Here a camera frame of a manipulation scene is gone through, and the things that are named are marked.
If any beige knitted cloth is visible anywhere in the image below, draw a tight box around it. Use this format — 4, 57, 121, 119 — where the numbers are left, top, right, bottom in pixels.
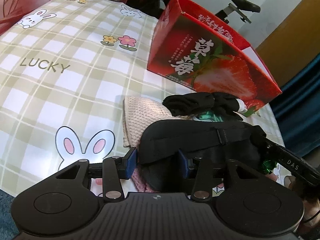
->
123, 96, 180, 147

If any wooden door panel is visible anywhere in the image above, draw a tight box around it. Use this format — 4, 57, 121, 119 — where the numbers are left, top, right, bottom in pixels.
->
257, 0, 319, 87

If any pink knitted cloth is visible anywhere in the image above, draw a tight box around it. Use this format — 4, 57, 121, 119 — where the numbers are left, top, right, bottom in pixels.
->
131, 168, 152, 193

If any teal curtain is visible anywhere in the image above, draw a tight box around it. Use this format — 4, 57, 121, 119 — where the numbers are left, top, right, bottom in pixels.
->
270, 55, 320, 157

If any black padded strap item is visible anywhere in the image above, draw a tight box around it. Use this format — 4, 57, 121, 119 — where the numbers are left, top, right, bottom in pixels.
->
138, 119, 266, 193

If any black exercise bike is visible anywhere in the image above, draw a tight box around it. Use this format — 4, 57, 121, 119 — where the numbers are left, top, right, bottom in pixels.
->
125, 0, 261, 25

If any green checked bunny tablecloth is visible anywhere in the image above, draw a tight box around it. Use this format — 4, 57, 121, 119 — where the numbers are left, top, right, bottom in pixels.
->
0, 0, 286, 201

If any red strawberry cardboard box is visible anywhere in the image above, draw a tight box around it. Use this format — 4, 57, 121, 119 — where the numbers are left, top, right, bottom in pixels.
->
147, 0, 281, 116

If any black sock bundle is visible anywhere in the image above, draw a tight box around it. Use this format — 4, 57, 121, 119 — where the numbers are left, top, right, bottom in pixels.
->
162, 92, 247, 122

